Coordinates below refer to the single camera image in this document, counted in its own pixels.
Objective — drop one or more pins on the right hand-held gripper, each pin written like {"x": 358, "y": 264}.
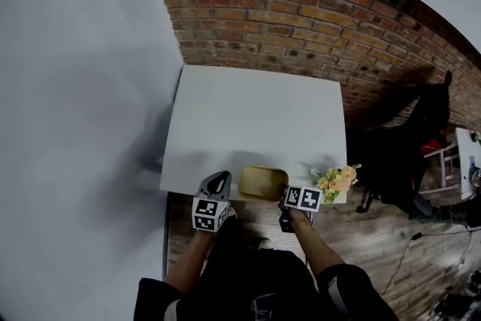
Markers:
{"x": 304, "y": 198}

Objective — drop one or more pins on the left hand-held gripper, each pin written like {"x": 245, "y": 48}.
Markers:
{"x": 206, "y": 214}

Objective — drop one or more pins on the yellow plastic tray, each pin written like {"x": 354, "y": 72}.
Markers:
{"x": 259, "y": 182}

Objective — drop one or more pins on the person's left forearm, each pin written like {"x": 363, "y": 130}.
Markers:
{"x": 189, "y": 263}

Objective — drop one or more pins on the person's right forearm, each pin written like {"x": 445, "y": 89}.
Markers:
{"x": 313, "y": 244}

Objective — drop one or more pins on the person's left white shoe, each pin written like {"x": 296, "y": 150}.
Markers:
{"x": 232, "y": 212}

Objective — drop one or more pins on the person's white shoe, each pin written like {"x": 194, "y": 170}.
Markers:
{"x": 232, "y": 212}
{"x": 265, "y": 243}

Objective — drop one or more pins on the person's right white shoe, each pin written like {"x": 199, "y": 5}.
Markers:
{"x": 265, "y": 243}

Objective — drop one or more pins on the yellow artificial flower bouquet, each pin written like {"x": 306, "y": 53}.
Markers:
{"x": 336, "y": 180}

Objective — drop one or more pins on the white square table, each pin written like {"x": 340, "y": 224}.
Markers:
{"x": 255, "y": 112}

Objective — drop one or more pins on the person's black clothing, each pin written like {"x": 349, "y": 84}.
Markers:
{"x": 244, "y": 274}

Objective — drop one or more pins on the black office chair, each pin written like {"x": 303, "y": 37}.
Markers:
{"x": 398, "y": 161}

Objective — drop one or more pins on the red plastic crate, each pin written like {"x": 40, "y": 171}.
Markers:
{"x": 432, "y": 147}

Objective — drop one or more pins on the white side shelf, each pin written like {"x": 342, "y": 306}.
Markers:
{"x": 447, "y": 169}

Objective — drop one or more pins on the grey chest mount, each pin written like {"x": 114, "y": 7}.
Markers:
{"x": 265, "y": 308}

